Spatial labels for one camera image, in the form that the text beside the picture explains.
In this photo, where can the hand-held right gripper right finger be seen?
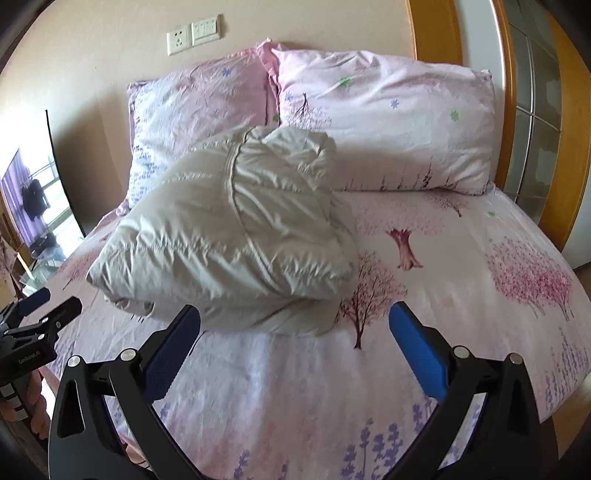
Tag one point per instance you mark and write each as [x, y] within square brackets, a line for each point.
[418, 353]

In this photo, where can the bed with pink floral sheet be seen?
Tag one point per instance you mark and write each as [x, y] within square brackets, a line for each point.
[461, 286]

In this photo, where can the large black framed mirror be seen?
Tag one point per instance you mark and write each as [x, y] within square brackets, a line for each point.
[37, 207]

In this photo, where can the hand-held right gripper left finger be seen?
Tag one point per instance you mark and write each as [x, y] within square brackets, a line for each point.
[173, 355]

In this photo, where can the white wall switch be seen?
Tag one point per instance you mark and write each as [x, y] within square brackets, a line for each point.
[204, 29]

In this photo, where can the white puffer jacket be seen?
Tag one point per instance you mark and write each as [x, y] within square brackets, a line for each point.
[221, 240]

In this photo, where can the pink floral pillow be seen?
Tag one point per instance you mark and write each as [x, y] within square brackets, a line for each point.
[198, 115]
[392, 138]

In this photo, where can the wooden headboard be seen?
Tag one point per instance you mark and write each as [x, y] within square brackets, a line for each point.
[434, 27]

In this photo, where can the white wall socket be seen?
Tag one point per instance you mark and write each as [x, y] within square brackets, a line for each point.
[179, 40]

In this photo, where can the wooden framed glass door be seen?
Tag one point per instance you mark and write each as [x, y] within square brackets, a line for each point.
[540, 115]

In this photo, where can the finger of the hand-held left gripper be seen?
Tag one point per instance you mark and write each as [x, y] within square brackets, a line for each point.
[34, 302]
[55, 316]

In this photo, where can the person's left hand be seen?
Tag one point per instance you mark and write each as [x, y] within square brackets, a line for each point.
[39, 406]

